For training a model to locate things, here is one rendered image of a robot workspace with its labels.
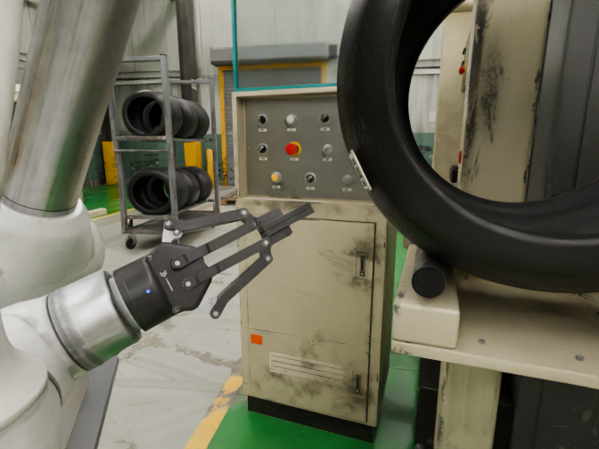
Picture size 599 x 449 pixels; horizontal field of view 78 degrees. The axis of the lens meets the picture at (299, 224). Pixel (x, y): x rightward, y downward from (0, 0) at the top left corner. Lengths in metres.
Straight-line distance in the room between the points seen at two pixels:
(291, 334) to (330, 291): 0.24
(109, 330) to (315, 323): 1.04
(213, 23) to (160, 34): 1.54
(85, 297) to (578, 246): 0.54
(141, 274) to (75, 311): 0.07
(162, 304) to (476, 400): 0.84
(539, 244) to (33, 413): 0.51
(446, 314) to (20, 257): 0.60
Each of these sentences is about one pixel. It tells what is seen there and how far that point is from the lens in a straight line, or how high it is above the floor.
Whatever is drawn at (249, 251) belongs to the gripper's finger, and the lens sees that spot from 0.44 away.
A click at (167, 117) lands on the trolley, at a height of 1.36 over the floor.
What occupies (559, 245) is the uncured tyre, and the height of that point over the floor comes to 0.97.
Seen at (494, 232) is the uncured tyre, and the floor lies 0.98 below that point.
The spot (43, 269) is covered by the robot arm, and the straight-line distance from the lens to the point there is 0.67.
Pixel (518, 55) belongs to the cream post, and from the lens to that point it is 0.91.
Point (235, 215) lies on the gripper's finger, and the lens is 0.44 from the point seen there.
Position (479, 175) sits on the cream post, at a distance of 0.89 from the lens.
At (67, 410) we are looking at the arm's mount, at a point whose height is 0.69.
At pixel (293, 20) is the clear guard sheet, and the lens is 1.34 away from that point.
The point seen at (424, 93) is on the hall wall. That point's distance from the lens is 9.79.
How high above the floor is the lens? 1.09
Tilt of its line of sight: 12 degrees down
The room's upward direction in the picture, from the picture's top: straight up
